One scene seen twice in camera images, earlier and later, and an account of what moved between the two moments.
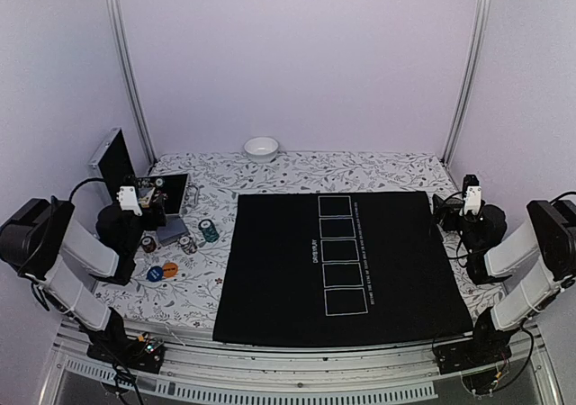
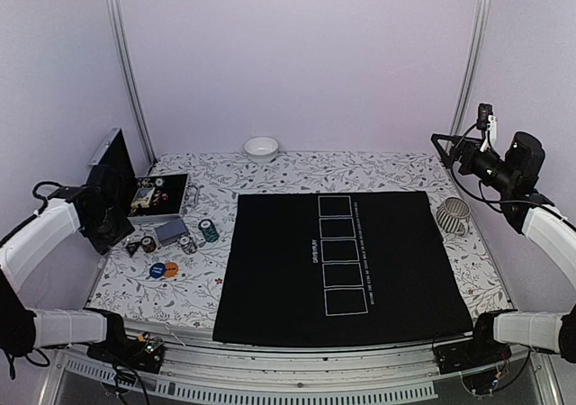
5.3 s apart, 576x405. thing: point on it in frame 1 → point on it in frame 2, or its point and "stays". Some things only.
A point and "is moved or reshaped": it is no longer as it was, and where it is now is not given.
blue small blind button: [155, 274] is moved or reshaped
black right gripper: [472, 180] → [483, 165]
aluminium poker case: [114, 170] stays
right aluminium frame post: [472, 65] stays
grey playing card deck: [175, 229] stays
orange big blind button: [170, 269] stays
